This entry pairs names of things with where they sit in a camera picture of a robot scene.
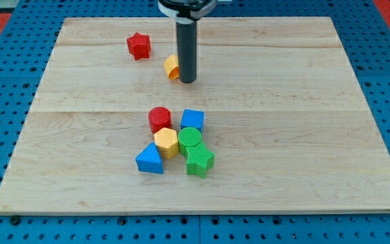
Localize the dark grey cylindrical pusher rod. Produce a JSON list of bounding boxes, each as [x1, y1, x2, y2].
[[176, 22, 197, 83]]

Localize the yellow heart block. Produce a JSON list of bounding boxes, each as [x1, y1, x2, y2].
[[163, 55, 179, 80]]

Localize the blue cube block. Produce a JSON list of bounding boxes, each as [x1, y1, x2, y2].
[[180, 109, 204, 133]]

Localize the red star block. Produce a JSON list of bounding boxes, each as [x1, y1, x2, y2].
[[127, 33, 151, 60]]

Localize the red cylinder block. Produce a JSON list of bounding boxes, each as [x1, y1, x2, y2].
[[148, 106, 172, 134]]

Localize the green cylinder block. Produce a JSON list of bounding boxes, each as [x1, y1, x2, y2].
[[177, 127, 202, 157]]

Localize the yellow hexagon block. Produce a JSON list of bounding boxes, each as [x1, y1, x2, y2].
[[154, 127, 179, 159]]

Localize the green star block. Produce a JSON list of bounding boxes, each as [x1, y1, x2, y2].
[[186, 142, 215, 178]]

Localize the light wooden board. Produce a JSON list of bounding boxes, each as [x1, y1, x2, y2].
[[0, 16, 390, 217]]

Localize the blue triangle block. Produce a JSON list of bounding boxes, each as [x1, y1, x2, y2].
[[135, 142, 163, 174]]

